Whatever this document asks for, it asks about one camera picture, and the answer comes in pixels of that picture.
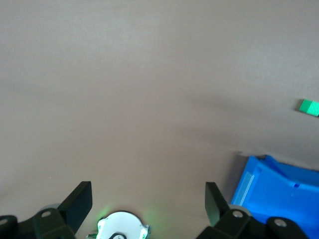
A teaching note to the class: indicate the blue plastic bin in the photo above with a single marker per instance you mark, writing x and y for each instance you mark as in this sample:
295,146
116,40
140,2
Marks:
279,194

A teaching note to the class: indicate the brown table mat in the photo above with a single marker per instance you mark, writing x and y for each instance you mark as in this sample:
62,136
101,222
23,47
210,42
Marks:
99,74

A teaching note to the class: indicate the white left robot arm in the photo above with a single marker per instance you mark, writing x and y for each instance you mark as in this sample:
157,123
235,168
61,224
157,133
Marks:
119,224

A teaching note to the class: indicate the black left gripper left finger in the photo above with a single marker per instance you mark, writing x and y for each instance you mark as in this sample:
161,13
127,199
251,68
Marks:
74,204

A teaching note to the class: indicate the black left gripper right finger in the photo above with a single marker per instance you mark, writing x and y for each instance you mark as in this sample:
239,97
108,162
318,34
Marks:
216,206

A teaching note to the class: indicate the green cube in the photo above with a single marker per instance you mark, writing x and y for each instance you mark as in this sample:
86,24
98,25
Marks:
310,107

